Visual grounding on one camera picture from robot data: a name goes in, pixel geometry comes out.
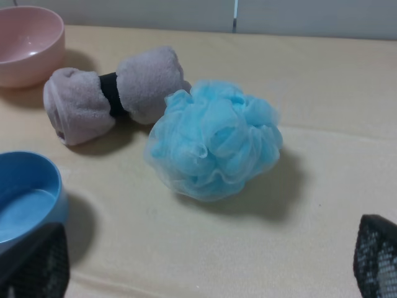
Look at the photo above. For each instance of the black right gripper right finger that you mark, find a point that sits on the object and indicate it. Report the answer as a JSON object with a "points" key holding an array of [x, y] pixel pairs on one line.
{"points": [[374, 263]]}

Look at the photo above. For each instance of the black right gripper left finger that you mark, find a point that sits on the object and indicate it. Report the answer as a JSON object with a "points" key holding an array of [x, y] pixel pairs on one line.
{"points": [[38, 265]]}

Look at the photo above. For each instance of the blue mesh bath loofah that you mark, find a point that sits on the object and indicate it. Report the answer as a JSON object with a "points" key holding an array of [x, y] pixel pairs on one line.
{"points": [[212, 140]]}

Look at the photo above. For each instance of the blue plastic bowl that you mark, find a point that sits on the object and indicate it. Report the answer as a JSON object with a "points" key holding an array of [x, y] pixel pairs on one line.
{"points": [[32, 195]]}

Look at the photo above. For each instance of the rolled pink towel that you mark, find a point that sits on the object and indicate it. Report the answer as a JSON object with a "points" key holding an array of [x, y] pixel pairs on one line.
{"points": [[83, 105]]}

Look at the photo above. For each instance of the pink plastic bowl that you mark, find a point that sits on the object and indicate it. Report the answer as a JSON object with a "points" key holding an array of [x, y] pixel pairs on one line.
{"points": [[32, 45]]}

